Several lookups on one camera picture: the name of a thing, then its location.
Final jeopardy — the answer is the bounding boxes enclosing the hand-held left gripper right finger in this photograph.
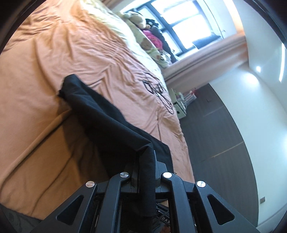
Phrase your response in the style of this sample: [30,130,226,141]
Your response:
[154,161,260,233]

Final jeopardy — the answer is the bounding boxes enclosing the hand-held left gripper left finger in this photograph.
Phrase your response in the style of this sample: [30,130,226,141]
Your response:
[29,156,142,233]

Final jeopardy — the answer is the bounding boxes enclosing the black pants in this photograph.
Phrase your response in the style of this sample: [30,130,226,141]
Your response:
[58,74,173,221]

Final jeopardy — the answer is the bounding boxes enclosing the white nightstand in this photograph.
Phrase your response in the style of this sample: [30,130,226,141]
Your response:
[171,88,186,119]

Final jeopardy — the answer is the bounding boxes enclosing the striped gift bag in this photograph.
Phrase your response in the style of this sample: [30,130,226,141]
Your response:
[183,90,198,104]

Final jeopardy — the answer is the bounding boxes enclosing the pink curtain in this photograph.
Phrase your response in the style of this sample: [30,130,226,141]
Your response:
[165,31,248,93]

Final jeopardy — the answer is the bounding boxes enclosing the person's grey patterned trousers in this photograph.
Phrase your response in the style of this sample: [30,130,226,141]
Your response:
[0,203,43,233]

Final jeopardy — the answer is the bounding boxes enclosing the dark grey cloth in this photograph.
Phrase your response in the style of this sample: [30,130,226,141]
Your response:
[152,26,177,62]

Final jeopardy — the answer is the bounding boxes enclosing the bear print cushion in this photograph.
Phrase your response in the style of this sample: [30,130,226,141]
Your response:
[132,25,171,68]

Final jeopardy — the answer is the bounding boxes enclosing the pink cloth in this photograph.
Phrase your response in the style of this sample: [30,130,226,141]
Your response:
[143,30,163,48]

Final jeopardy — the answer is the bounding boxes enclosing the bed with orange sheet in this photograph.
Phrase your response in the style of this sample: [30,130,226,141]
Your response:
[0,0,195,221]

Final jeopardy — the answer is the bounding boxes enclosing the dark hanging garment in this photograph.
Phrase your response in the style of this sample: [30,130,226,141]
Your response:
[193,36,221,48]

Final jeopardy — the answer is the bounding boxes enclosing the cream duvet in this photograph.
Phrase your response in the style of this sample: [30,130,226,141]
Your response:
[78,0,166,77]

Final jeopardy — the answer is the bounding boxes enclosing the black framed window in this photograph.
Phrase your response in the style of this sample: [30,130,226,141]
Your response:
[137,0,225,51]

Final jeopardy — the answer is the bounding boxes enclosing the white plush bear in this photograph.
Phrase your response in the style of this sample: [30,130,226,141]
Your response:
[120,9,146,29]

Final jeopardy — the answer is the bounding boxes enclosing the ceiling light strip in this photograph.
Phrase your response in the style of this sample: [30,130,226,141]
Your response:
[279,42,286,82]

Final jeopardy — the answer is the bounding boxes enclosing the black cables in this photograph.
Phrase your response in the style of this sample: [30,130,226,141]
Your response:
[142,73,177,139]

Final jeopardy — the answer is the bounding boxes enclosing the metal clothes rail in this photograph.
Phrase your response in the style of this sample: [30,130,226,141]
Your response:
[204,0,226,38]

